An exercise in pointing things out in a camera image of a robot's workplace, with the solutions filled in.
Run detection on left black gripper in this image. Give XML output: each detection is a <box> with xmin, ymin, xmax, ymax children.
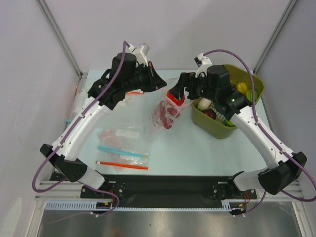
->
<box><xmin>123</xmin><ymin>61</ymin><xmax>167</xmax><ymax>93</ymax></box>

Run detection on red toy tomato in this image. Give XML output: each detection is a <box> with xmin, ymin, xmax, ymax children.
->
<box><xmin>166</xmin><ymin>89</ymin><xmax>185</xmax><ymax>107</ymax></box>

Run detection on clear red-zipper bag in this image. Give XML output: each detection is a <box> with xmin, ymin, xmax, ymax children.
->
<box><xmin>147</xmin><ymin>78</ymin><xmax>193</xmax><ymax>139</ymax></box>

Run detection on white toy egg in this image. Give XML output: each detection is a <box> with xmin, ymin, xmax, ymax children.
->
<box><xmin>197</xmin><ymin>98</ymin><xmax>212</xmax><ymax>111</ymax></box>

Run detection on red toy lobster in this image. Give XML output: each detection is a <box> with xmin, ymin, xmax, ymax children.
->
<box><xmin>152</xmin><ymin>101</ymin><xmax>180</xmax><ymax>129</ymax></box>

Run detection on dark red toy peach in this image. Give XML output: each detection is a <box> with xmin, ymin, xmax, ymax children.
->
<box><xmin>203</xmin><ymin>109</ymin><xmax>217</xmax><ymax>120</ymax></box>

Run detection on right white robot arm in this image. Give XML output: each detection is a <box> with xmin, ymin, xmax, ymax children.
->
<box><xmin>167</xmin><ymin>65</ymin><xmax>307</xmax><ymax>198</ymax></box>

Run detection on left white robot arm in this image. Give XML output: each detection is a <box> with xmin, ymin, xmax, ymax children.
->
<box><xmin>40</xmin><ymin>50</ymin><xmax>167</xmax><ymax>198</ymax></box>

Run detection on bag with white pieces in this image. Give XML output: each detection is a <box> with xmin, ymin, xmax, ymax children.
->
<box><xmin>123</xmin><ymin>90</ymin><xmax>145</xmax><ymax>104</ymax></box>

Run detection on bag with blue zipper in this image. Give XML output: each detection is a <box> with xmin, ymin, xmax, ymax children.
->
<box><xmin>98</xmin><ymin>124</ymin><xmax>152</xmax><ymax>160</ymax></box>

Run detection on bag with orange zipper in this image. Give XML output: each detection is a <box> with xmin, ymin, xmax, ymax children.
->
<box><xmin>95</xmin><ymin>124</ymin><xmax>152</xmax><ymax>171</ymax></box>

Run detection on far left blue-zipper bag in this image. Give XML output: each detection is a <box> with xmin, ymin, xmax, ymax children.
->
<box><xmin>65</xmin><ymin>87</ymin><xmax>88</xmax><ymax>127</ymax></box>

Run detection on olive green plastic bin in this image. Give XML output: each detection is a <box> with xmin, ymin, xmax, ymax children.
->
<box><xmin>191</xmin><ymin>64</ymin><xmax>265</xmax><ymax>139</ymax></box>

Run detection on yellow toy fruit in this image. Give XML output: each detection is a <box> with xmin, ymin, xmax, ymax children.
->
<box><xmin>236</xmin><ymin>82</ymin><xmax>248</xmax><ymax>94</ymax></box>

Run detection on green toy star fruit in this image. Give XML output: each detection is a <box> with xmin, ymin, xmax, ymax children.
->
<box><xmin>246</xmin><ymin>89</ymin><xmax>258</xmax><ymax>103</ymax></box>

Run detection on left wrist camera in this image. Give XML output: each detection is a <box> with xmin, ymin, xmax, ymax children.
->
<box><xmin>128</xmin><ymin>43</ymin><xmax>150</xmax><ymax>67</ymax></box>

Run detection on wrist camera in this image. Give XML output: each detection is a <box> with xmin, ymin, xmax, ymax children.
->
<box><xmin>128</xmin><ymin>43</ymin><xmax>150</xmax><ymax>67</ymax></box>
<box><xmin>194</xmin><ymin>53</ymin><xmax>213</xmax><ymax>76</ymax></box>

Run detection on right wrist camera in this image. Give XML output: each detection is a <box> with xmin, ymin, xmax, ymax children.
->
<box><xmin>194</xmin><ymin>53</ymin><xmax>213</xmax><ymax>76</ymax></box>

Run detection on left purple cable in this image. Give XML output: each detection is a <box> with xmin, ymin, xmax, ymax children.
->
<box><xmin>32</xmin><ymin>40</ymin><xmax>131</xmax><ymax>224</ymax></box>

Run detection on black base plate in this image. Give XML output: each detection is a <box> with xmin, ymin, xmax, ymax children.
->
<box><xmin>49</xmin><ymin>174</ymin><xmax>257</xmax><ymax>208</ymax></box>

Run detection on aluminium frame rail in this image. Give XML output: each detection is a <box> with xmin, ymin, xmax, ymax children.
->
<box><xmin>35</xmin><ymin>181</ymin><xmax>82</xmax><ymax>200</ymax></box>

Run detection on white cable duct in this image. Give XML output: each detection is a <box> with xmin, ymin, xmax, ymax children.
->
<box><xmin>45</xmin><ymin>200</ymin><xmax>97</xmax><ymax>211</ymax></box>

